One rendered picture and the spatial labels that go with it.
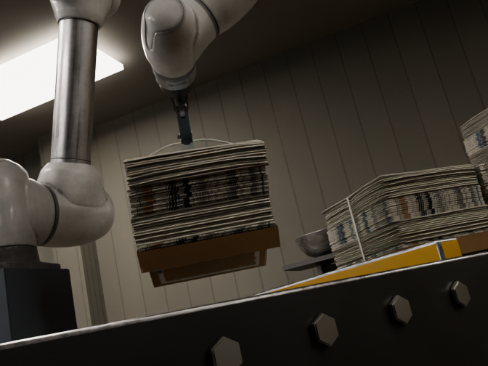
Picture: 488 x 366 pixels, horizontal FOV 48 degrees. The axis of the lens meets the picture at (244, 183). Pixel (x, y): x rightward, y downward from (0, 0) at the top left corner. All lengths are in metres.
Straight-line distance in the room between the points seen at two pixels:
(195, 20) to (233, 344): 0.83
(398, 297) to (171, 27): 0.74
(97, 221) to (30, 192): 0.20
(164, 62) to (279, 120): 3.61
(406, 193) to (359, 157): 2.97
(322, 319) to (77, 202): 1.15
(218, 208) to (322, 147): 3.39
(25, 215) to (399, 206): 0.88
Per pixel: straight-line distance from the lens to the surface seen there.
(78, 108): 1.47
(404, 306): 0.35
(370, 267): 0.54
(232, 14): 1.09
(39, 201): 1.35
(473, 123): 2.03
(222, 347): 0.26
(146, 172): 1.09
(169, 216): 1.10
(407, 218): 1.41
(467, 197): 1.53
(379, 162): 4.36
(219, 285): 4.63
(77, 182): 1.42
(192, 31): 1.02
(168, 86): 1.14
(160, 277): 1.34
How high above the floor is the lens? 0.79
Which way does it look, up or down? 14 degrees up
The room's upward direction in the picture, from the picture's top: 13 degrees counter-clockwise
